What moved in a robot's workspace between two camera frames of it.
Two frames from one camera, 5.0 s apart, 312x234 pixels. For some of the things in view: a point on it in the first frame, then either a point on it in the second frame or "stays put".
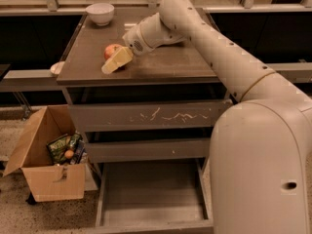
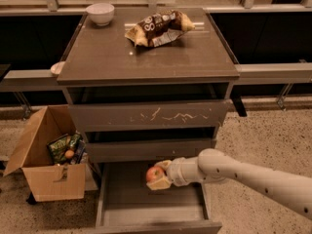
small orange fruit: [69, 154] stays put
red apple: [110, 50] -> [154, 174]
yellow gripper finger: [122, 57] -> [159, 183]
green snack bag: [58, 148] stays put
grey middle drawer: [148, 150] stays put
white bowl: [100, 13] stays put
